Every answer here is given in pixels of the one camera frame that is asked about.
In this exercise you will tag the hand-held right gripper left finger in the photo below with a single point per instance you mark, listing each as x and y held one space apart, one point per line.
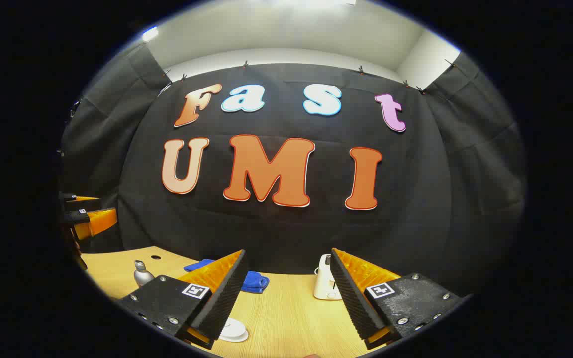
227 298

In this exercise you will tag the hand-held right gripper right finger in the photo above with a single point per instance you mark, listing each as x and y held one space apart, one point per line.
351 298

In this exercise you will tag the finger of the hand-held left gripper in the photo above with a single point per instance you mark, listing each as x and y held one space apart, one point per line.
95 221
80 204

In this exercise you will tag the silver water bottle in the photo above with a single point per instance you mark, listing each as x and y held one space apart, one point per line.
142 276

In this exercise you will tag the blue folded towel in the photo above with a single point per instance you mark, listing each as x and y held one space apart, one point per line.
254 283

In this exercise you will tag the white toaster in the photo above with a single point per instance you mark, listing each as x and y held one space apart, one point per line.
324 283

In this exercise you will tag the ceiling light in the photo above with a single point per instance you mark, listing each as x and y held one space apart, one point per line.
149 34

